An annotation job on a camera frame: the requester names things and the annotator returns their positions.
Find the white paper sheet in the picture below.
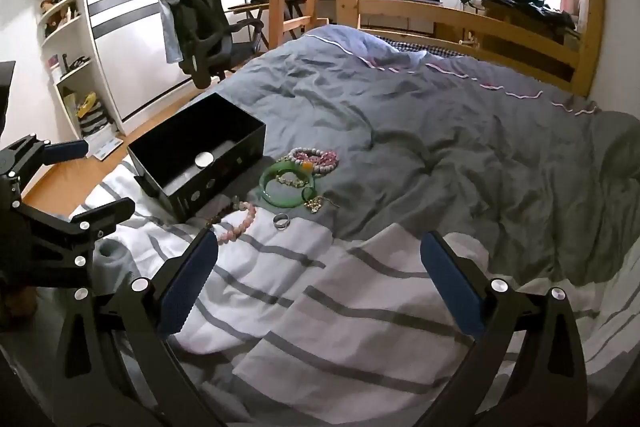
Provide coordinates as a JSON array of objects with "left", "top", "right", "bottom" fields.
[{"left": 92, "top": 134, "right": 124, "bottom": 160}]

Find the white wardrobe with black stripes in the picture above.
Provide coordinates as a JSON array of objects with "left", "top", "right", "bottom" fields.
[{"left": 82, "top": 0, "right": 248, "bottom": 135}]

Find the white grey striped blanket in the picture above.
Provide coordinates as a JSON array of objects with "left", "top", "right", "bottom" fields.
[{"left": 67, "top": 159, "right": 640, "bottom": 427}]

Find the gold charm with green ring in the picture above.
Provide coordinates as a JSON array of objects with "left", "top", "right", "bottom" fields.
[{"left": 301, "top": 187, "right": 341, "bottom": 214}]

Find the green jade bangle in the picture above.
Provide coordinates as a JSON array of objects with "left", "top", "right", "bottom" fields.
[{"left": 260, "top": 160, "right": 318, "bottom": 208}]

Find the gold chain bracelet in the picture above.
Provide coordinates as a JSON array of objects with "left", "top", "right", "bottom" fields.
[{"left": 272, "top": 172, "right": 311, "bottom": 188}]

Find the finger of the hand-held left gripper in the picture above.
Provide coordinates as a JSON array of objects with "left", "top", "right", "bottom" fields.
[
  {"left": 12, "top": 197, "right": 137, "bottom": 304},
  {"left": 0, "top": 134, "right": 90, "bottom": 180}
]

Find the pink crystal bracelet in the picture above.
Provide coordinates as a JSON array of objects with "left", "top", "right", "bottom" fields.
[{"left": 312, "top": 149, "right": 341, "bottom": 174}]

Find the white shelf unit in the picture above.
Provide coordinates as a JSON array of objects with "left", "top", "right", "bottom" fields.
[{"left": 30, "top": 0, "right": 126, "bottom": 142}]

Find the pale pink and dark bead bracelet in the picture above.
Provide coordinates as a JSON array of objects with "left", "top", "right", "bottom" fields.
[{"left": 204, "top": 194, "right": 258, "bottom": 247}]

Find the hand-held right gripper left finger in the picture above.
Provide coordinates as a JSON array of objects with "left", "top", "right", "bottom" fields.
[{"left": 52, "top": 227, "right": 221, "bottom": 427}]

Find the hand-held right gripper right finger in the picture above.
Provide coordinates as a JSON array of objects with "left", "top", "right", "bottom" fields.
[{"left": 420, "top": 231, "right": 591, "bottom": 427}]

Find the checked bedsheet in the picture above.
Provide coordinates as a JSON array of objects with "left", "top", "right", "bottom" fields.
[{"left": 377, "top": 37, "right": 461, "bottom": 58}]

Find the grey ribbed roll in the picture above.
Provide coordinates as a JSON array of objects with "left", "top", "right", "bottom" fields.
[{"left": 95, "top": 239, "right": 128, "bottom": 282}]

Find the white bead bracelet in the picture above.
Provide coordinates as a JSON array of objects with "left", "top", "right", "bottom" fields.
[{"left": 286, "top": 147, "right": 331, "bottom": 178}]

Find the black office chair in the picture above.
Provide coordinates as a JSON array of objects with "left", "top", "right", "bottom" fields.
[{"left": 162, "top": 0, "right": 266, "bottom": 90}]

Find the black box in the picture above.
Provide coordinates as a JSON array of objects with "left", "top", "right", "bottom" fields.
[{"left": 127, "top": 93, "right": 266, "bottom": 224}]

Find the light blue garment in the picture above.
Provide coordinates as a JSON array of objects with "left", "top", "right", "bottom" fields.
[{"left": 156, "top": 0, "right": 193, "bottom": 64}]

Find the grey duvet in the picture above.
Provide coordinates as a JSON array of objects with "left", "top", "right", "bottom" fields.
[{"left": 185, "top": 25, "right": 640, "bottom": 303}]

